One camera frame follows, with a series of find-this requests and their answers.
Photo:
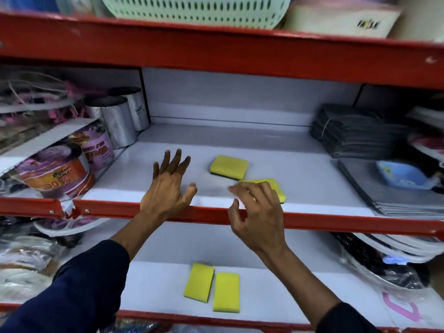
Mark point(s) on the person's right hand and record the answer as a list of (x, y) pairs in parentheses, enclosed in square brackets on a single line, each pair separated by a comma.
[(260, 221)]

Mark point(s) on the person's left hand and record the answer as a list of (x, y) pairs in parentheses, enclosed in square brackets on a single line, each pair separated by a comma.
[(166, 194)]

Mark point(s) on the person's left thumb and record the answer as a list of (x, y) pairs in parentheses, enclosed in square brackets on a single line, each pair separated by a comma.
[(189, 192)]

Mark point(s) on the person's right thumb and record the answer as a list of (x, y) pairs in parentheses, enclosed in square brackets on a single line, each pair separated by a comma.
[(233, 213)]

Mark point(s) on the person's left little finger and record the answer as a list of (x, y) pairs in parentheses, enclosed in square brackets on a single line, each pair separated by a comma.
[(156, 169)]

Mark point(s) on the person's left middle finger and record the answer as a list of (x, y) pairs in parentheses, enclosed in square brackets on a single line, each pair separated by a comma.
[(176, 161)]

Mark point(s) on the person's right forearm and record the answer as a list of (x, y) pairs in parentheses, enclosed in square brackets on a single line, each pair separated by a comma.
[(308, 291)]

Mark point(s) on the person's left forearm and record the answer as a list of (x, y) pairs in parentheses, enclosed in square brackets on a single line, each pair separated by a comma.
[(86, 280)]

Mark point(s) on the yellow scrub sponge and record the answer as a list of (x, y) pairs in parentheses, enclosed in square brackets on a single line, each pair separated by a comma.
[(226, 291), (229, 166), (199, 282), (278, 191)]

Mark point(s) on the silver foil roll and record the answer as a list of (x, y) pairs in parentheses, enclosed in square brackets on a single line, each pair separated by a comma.
[(137, 107), (93, 109), (118, 123)]

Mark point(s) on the purple and orange packet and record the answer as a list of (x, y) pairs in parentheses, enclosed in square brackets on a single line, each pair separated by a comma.
[(97, 149), (59, 175)]

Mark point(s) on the red metal shelf rack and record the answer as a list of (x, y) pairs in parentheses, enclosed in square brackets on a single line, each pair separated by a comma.
[(208, 48)]

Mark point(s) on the white cardboard display tray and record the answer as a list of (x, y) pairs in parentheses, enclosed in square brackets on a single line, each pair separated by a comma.
[(38, 142)]

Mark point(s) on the stack of grey flat sheets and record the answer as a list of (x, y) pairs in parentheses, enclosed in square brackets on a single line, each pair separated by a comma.
[(367, 190)]

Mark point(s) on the stack of grey cloths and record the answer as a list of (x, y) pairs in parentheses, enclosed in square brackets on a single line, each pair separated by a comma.
[(357, 133)]

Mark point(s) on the mint green plastic basket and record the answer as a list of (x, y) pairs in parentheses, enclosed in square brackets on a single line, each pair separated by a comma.
[(197, 10)]

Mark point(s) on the stack of wrapped plates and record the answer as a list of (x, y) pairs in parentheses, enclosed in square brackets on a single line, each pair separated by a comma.
[(385, 260)]

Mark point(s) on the pile of clear bagged goods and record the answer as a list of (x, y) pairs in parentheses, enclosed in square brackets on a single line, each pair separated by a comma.
[(24, 260)]

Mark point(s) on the light blue plastic dish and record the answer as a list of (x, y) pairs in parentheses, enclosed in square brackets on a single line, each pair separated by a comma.
[(402, 175)]

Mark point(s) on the pink plastic hanger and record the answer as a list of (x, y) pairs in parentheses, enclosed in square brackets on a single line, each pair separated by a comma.
[(399, 308)]

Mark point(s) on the white and red packaged item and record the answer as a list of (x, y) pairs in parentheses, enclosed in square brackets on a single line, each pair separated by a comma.
[(428, 138)]

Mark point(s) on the blue plastic item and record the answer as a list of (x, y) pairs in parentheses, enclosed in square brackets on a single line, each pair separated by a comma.
[(27, 2)]

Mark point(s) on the white cardboard box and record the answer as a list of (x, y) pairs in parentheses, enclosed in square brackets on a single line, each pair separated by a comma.
[(333, 19)]

